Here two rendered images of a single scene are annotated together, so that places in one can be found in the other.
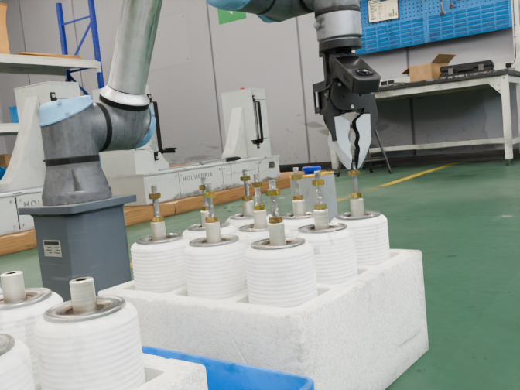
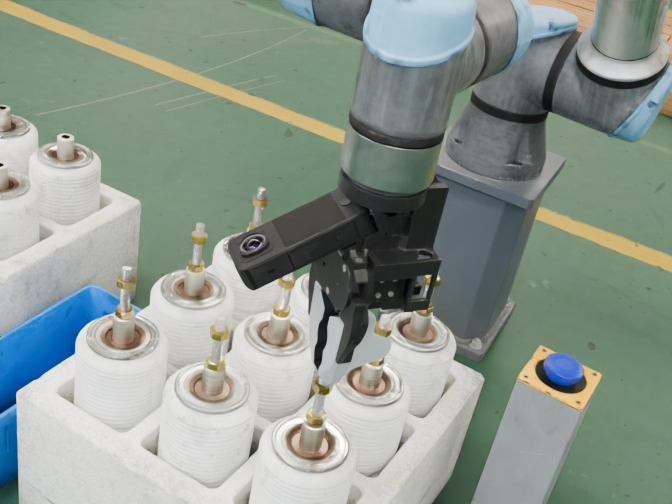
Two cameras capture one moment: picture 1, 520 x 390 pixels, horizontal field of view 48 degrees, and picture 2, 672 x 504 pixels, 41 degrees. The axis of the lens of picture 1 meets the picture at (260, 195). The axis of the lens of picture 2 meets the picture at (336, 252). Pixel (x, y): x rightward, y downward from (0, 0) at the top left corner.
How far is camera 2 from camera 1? 123 cm
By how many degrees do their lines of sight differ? 76
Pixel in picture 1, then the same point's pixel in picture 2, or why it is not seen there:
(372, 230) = (262, 467)
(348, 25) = (346, 156)
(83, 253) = not seen: hidden behind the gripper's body
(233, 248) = (160, 307)
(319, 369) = (38, 459)
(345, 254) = (170, 430)
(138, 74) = (610, 26)
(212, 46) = not seen: outside the picture
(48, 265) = not seen: hidden behind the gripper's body
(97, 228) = (450, 203)
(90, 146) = (507, 97)
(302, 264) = (83, 370)
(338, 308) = (80, 445)
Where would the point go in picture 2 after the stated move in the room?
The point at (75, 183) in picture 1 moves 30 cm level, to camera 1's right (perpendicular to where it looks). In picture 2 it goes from (466, 132) to (524, 243)
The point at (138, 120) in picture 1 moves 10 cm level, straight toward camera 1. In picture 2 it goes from (600, 98) to (534, 95)
